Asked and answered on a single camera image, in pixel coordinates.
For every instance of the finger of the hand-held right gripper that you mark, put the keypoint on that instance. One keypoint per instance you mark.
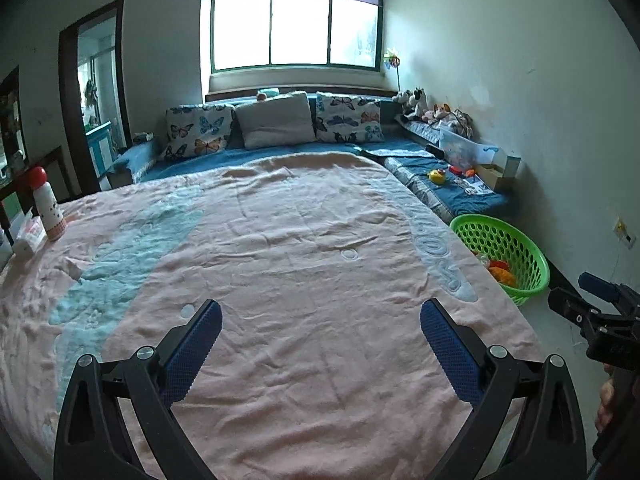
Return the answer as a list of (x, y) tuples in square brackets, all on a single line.
[(600, 286), (572, 307)]

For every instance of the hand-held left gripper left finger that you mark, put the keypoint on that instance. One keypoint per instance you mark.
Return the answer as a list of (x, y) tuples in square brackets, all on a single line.
[(192, 355)]

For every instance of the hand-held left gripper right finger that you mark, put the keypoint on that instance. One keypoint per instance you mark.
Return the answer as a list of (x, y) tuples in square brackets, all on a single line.
[(452, 355)]

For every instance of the green plastic basket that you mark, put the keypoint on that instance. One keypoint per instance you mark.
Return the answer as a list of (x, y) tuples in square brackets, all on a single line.
[(525, 291)]

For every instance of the orange fruit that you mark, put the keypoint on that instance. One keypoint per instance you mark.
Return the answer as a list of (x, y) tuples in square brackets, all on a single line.
[(501, 275)]

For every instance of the person's right hand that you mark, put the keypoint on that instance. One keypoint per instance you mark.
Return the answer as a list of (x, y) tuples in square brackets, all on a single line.
[(607, 400)]

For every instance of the blue covered sofa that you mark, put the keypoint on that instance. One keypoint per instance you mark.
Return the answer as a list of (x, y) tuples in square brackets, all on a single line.
[(470, 200)]

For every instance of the printed paper sheets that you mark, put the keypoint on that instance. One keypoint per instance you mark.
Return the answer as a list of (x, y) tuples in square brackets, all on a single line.
[(475, 187)]

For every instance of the open cardboard box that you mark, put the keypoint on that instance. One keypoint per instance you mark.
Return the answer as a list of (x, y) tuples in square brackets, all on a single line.
[(495, 172)]

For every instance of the yellow duck toy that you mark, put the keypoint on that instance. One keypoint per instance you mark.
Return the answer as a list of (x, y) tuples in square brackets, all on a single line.
[(437, 176)]

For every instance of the clear storage box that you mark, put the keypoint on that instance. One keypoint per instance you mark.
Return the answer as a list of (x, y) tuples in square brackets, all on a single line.
[(460, 150)]

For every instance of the white pink tissue box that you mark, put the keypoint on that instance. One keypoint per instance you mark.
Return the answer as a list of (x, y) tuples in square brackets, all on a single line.
[(30, 235)]

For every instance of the red capped white bottle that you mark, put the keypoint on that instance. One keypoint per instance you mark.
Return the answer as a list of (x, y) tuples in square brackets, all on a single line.
[(50, 210)]

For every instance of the butterfly print pillow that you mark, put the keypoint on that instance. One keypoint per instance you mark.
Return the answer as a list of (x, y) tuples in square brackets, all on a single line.
[(350, 117), (200, 132)]

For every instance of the blue cabinet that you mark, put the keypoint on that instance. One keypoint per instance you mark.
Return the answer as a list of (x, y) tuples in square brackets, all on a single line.
[(100, 147)]

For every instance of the pile of stuffed toys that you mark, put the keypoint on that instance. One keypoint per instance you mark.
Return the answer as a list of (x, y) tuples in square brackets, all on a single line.
[(447, 117)]

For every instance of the dark wooden chair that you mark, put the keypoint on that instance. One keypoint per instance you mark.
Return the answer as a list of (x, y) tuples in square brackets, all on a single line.
[(55, 160)]

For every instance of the grey pillow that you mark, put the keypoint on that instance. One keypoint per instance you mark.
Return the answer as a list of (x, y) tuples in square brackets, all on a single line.
[(275, 120)]

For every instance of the black white plush toy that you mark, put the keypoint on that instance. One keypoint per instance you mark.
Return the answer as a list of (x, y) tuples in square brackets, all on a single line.
[(412, 102)]

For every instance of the small teal toy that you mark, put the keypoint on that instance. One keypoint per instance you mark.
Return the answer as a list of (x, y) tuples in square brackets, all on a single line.
[(267, 93)]

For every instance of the dark wooden display cabinet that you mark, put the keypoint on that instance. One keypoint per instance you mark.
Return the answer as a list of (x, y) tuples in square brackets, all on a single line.
[(12, 120)]

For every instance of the colourful pinwheel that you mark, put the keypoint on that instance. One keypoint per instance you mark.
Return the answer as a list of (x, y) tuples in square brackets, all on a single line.
[(392, 60)]

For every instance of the green framed window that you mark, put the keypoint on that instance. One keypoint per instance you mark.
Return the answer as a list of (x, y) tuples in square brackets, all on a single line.
[(300, 30)]

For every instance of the yellow white wall socket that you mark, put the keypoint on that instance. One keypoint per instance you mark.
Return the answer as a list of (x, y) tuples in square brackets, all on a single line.
[(620, 225)]

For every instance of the dark wooden door frame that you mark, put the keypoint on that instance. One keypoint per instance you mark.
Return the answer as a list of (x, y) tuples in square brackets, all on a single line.
[(67, 110)]

